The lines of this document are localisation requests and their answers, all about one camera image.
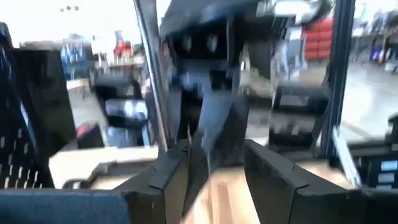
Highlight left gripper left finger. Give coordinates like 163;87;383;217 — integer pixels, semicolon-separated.
113;139;191;224

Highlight black metal pegboard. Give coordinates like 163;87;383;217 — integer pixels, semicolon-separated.
0;21;77;190

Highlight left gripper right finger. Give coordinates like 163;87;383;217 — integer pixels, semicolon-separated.
244;139;361;224

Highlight black crate with red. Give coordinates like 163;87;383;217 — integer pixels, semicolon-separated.
76;121;105;149

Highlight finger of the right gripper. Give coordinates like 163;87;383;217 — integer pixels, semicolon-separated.
198;90;236;150

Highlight red storage bins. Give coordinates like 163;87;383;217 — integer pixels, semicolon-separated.
303;17;334;60

